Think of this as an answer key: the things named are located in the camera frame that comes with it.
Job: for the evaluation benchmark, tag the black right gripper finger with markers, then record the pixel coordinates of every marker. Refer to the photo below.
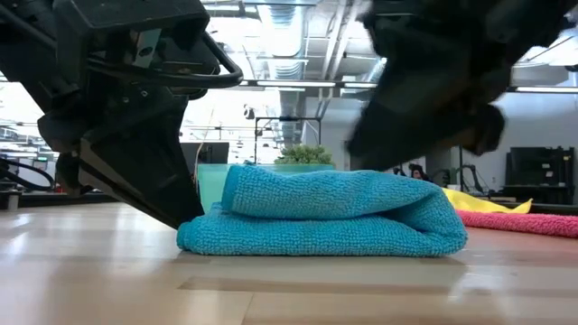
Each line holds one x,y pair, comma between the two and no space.
388,140

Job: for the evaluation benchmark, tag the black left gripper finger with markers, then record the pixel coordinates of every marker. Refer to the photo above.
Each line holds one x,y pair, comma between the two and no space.
144,180
68,173

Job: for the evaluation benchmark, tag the blue microfiber towel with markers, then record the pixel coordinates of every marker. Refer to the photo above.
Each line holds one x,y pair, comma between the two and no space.
325,225

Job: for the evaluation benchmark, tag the yellow microfiber towel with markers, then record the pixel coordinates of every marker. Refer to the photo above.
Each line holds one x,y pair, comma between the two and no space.
487,205

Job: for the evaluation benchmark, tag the pink microfiber towel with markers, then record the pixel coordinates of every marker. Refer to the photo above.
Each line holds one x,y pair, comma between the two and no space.
533,223

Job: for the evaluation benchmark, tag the person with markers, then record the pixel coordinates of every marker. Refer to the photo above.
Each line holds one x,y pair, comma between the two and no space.
417,171

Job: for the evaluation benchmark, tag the teal plastic bin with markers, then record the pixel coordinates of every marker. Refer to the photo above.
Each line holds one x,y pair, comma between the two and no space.
210,185

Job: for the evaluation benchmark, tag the black background monitor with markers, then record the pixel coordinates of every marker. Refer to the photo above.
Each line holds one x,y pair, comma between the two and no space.
212,153

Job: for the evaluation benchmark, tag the small green artificial plant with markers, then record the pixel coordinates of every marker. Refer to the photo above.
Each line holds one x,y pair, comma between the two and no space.
304,155

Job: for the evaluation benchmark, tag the black storage cabinet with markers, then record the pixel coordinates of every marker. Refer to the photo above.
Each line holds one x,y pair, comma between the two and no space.
539,173

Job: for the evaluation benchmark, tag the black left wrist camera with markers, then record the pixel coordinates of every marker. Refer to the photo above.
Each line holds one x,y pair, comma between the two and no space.
135,15

